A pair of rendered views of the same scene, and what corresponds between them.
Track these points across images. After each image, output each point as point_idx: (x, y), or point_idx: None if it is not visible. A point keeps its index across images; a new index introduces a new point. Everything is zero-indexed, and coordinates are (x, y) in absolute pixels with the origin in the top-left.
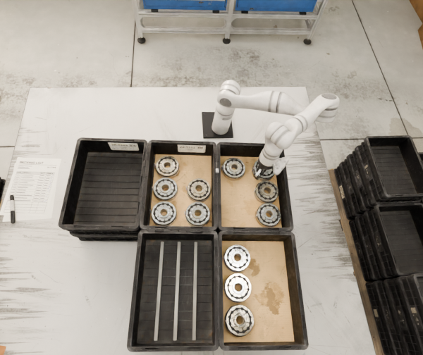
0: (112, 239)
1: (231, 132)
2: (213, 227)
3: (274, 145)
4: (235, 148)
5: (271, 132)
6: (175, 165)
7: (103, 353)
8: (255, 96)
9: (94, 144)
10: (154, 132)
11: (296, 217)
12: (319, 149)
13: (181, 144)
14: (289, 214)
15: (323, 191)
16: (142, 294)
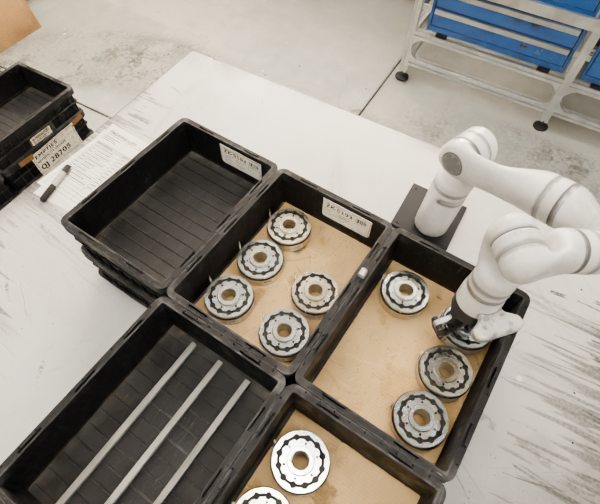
0: (139, 299)
1: (447, 241)
2: (285, 369)
3: (498, 269)
4: (426, 255)
5: (500, 230)
6: (303, 232)
7: None
8: (517, 170)
9: (200, 139)
10: (316, 178)
11: (489, 469)
12: None
13: (330, 200)
14: (461, 443)
15: (585, 454)
16: (100, 409)
